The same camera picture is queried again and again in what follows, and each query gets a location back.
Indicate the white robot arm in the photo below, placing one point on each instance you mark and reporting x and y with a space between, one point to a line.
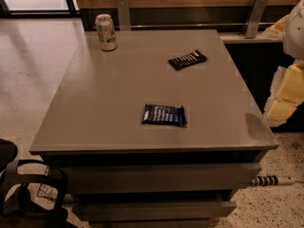
287 87

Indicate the left metal wall bracket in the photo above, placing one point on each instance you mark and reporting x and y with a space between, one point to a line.
124 14

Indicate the white green 7up can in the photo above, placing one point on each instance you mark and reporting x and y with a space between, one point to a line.
106 32

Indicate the grey drawer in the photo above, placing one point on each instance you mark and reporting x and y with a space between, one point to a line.
160 178
155 210

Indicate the black snack bar wrapper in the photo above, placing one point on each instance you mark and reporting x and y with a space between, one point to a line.
187 60

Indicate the black office chair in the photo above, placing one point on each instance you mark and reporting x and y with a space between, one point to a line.
17 209

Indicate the lower grey drawer front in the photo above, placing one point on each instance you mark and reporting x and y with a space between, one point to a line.
155 210

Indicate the grey drawer cabinet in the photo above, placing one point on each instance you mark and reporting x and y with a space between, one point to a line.
159 133

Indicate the upper grey drawer front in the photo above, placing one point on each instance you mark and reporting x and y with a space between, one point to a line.
160 178

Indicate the black wire basket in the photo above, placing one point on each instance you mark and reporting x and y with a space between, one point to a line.
46 191

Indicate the dark blue snack packet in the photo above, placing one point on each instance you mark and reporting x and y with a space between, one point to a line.
164 115

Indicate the metal wall bracket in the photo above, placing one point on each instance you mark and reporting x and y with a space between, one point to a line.
124 14
251 26

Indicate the right metal wall bracket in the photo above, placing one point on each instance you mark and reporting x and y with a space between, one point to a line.
251 26

